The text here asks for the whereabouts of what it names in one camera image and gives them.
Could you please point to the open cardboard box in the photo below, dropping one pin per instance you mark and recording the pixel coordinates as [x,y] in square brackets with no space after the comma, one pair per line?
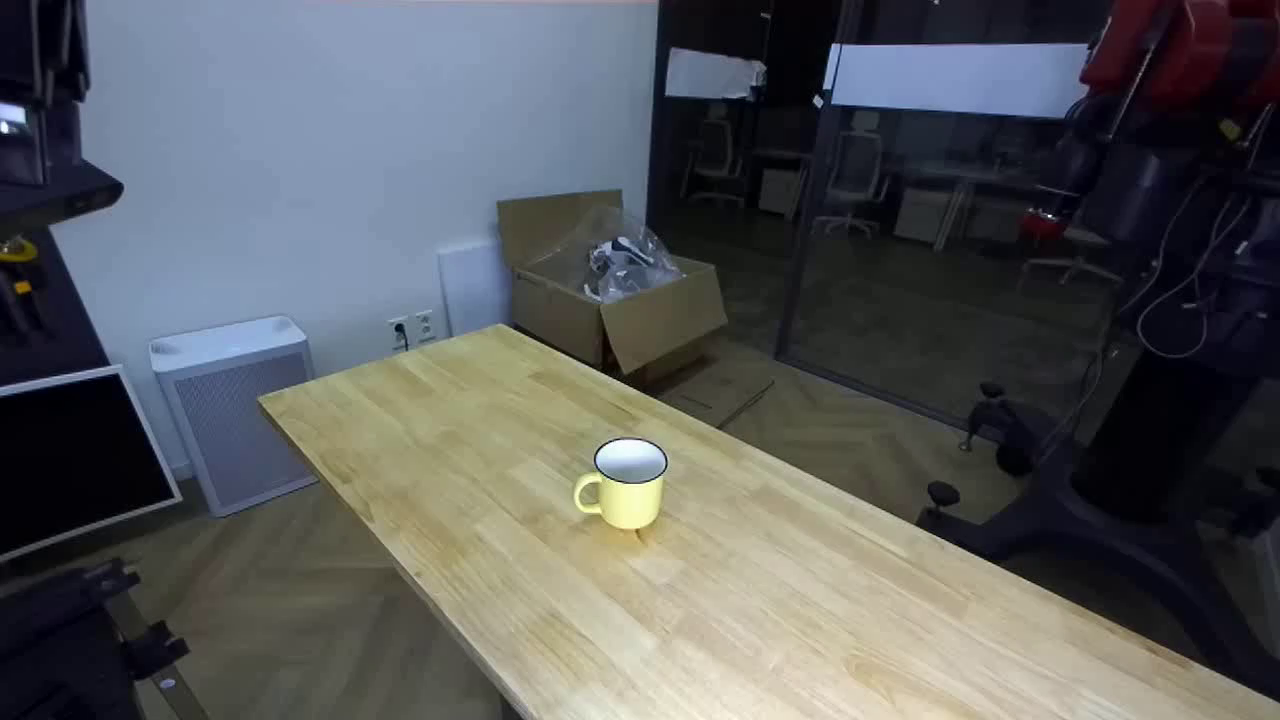
[654,321]

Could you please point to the white air purifier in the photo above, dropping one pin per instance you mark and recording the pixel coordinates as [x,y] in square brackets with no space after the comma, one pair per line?
[232,414]

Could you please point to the red object behind glass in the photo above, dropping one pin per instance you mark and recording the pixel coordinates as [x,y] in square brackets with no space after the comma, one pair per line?
[1042,224]

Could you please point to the white flat panel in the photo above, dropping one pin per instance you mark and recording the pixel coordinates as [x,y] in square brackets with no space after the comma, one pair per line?
[470,286]

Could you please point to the clear plastic bag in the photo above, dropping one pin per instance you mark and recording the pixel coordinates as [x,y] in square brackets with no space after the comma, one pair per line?
[624,265]

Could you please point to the yellow enamel mug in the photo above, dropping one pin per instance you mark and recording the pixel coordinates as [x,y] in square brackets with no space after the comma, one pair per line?
[632,503]

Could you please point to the flattened cardboard sheet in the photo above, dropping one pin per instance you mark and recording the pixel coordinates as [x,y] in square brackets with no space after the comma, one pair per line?
[723,385]

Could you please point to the white wall outlet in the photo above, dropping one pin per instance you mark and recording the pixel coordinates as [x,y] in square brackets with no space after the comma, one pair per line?
[413,328]

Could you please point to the black camera tripod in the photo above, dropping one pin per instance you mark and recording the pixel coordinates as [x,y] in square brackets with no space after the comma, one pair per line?
[65,645]

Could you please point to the red robot torso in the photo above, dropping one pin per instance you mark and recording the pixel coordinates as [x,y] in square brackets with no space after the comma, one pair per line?
[1184,55]

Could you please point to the yellow tool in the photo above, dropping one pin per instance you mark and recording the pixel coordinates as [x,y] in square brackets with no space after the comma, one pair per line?
[19,249]

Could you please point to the black shelf unit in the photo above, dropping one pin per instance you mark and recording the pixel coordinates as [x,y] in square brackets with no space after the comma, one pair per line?
[42,202]

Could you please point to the black monitor white frame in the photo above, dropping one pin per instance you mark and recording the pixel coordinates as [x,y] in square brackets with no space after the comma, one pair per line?
[65,461]

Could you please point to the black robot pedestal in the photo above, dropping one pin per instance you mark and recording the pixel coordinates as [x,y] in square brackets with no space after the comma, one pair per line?
[1160,442]

